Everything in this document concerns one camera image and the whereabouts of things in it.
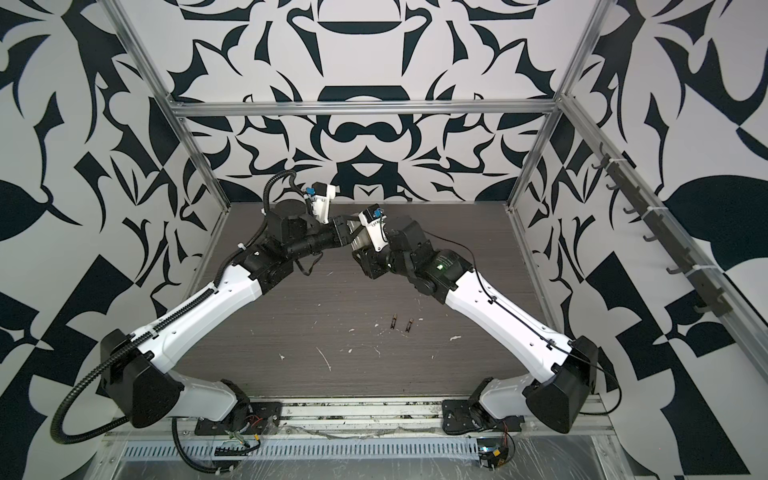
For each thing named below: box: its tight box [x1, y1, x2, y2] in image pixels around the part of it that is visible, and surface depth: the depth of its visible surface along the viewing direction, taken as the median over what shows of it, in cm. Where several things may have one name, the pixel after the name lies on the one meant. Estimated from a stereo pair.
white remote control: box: [346, 220, 373, 251], surface depth 70 cm
